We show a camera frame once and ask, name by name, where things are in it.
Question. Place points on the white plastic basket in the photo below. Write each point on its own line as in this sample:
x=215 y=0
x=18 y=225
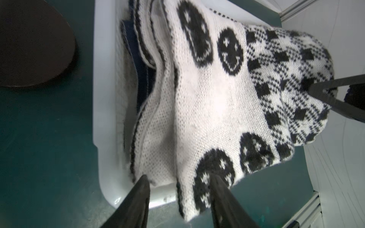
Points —
x=114 y=100

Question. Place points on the black white smiley scarf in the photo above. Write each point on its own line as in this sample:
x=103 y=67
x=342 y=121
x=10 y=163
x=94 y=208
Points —
x=226 y=98

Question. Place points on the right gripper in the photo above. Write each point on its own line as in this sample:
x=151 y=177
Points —
x=355 y=95

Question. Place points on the metal jewelry tree stand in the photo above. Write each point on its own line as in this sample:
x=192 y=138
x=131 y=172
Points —
x=37 y=43

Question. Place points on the navy plaid scarf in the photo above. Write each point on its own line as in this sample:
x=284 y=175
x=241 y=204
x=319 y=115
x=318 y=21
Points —
x=131 y=31

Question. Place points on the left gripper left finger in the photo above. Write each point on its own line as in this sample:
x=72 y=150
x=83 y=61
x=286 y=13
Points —
x=133 y=211

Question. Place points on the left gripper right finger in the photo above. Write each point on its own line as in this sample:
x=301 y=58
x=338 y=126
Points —
x=226 y=210

